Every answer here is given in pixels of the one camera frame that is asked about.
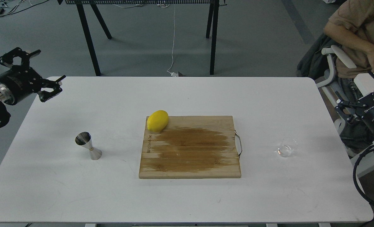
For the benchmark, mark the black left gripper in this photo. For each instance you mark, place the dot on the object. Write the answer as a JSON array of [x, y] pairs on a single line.
[[22, 80]]

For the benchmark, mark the black metal background table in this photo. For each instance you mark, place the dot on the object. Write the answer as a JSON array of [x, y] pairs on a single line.
[[149, 20]]

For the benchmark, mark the wooden cutting board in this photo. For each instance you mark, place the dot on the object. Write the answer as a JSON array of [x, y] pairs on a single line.
[[191, 147]]

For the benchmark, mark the yellow lemon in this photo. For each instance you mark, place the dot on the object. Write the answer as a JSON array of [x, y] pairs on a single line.
[[157, 121]]

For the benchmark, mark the steel double jigger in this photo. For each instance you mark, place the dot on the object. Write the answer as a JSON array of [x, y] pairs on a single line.
[[84, 139]]

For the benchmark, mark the small clear glass cup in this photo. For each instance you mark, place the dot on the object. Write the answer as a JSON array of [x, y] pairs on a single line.
[[287, 147]]

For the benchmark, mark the seated person in tan shirt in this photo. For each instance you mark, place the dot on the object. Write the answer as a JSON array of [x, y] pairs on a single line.
[[352, 26]]

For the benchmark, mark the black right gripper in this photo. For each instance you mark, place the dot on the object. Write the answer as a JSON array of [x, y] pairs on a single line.
[[346, 111]]

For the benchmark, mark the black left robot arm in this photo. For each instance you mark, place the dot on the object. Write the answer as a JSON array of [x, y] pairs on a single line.
[[4, 114]]

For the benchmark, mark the white office chair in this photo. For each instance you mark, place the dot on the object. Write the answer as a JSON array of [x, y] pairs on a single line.
[[319, 64]]

